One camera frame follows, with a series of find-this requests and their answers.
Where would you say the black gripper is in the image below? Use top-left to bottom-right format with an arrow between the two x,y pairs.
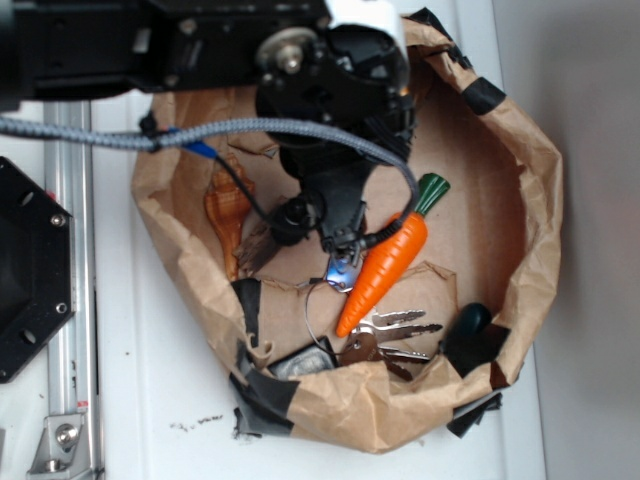
256,25 -> 415,250

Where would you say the dark wood chip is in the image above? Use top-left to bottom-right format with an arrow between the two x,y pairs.
233,221 -> 281,276

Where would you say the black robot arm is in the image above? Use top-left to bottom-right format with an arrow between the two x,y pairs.
1,1 -> 414,254

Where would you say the orange brown seashell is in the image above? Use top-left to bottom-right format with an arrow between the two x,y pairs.
204,167 -> 251,281

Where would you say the orange toy carrot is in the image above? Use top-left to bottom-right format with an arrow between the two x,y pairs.
335,173 -> 451,338

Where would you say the silver single key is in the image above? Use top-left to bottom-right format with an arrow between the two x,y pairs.
324,257 -> 362,293

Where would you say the bunch of silver keys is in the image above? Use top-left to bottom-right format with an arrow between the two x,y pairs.
338,310 -> 443,381

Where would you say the brown paper bag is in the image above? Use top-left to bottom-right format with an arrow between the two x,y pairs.
130,7 -> 565,455

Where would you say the black key fob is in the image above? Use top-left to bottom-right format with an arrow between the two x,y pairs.
268,337 -> 337,380

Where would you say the grey braided cable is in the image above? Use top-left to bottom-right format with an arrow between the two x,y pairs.
0,115 -> 420,251

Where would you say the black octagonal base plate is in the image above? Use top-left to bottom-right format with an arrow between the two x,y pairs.
1,157 -> 73,384

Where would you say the aluminium rail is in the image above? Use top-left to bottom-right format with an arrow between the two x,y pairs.
25,99 -> 106,480

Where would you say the metal corner bracket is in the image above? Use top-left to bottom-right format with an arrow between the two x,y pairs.
26,413 -> 92,479

